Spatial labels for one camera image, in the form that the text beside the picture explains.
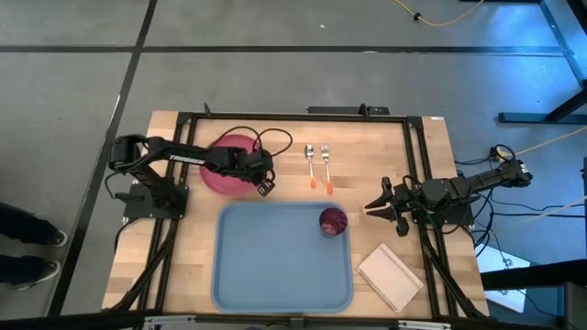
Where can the yellow plug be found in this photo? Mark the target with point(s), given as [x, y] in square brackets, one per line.
[495, 153]

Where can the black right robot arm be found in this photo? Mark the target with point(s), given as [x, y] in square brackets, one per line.
[477, 185]

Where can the beige spiral notebook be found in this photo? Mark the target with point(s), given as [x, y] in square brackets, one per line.
[390, 277]

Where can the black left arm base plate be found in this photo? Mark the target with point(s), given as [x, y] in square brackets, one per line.
[135, 208]

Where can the dark red cup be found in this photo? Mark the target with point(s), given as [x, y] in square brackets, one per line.
[333, 222]

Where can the black bar-shaped device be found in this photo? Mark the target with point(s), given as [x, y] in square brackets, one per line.
[339, 110]

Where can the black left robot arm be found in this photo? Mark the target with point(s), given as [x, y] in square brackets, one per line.
[183, 156]

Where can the black metal stand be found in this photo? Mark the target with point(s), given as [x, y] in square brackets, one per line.
[568, 107]

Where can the grey box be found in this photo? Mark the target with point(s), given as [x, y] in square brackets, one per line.
[575, 307]

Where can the person's foot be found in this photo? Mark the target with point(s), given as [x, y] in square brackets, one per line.
[27, 227]
[27, 271]

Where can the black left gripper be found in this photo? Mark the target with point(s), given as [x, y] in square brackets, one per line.
[257, 165]

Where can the black metal beam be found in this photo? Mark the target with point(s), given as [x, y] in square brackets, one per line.
[541, 274]

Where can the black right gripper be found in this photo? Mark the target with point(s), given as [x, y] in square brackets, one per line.
[406, 199]

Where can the red round plate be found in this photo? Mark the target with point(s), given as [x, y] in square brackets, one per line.
[220, 183]

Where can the black overhead rig bar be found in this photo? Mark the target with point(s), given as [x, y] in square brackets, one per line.
[69, 321]

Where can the blue plastic tray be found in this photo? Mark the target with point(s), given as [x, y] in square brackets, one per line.
[275, 266]

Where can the black metal table frame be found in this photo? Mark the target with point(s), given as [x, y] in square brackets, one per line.
[298, 117]

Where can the white floor board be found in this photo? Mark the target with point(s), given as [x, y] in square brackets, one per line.
[500, 266]

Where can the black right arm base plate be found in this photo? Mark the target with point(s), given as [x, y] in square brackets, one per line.
[463, 219]

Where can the silver metal bracket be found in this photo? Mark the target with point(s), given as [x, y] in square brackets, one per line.
[169, 321]
[424, 325]

